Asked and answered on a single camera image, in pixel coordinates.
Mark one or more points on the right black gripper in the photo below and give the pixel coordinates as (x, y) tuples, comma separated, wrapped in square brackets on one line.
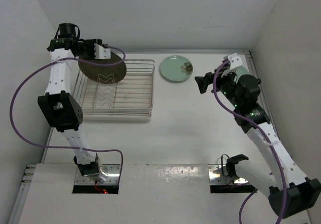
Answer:
[(203, 82)]

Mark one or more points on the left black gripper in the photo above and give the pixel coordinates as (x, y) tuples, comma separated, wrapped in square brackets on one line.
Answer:
[(92, 42)]

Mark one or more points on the brown plate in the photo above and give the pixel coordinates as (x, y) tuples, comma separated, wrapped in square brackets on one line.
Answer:
[(104, 75)]

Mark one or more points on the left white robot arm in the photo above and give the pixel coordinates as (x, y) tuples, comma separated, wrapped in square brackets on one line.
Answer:
[(59, 107)]

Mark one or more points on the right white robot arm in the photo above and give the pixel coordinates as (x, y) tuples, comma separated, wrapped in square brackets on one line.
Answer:
[(287, 188)]

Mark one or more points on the green floral plate left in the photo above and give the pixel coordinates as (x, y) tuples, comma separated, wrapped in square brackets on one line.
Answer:
[(176, 68)]

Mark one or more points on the green floral plate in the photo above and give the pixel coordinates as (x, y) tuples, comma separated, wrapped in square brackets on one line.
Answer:
[(176, 68), (242, 71)]

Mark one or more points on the green floral plate right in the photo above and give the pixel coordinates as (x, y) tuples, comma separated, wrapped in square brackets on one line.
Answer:
[(242, 71)]

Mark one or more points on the white front cover board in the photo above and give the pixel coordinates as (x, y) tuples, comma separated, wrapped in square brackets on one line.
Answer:
[(147, 194)]

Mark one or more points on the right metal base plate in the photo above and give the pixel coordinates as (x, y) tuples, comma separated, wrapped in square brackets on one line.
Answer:
[(219, 176)]

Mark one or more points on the metal base plate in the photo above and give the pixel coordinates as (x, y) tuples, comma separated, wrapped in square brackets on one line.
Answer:
[(109, 176), (219, 176)]

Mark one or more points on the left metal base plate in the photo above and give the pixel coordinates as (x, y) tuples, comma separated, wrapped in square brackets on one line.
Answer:
[(109, 176)]

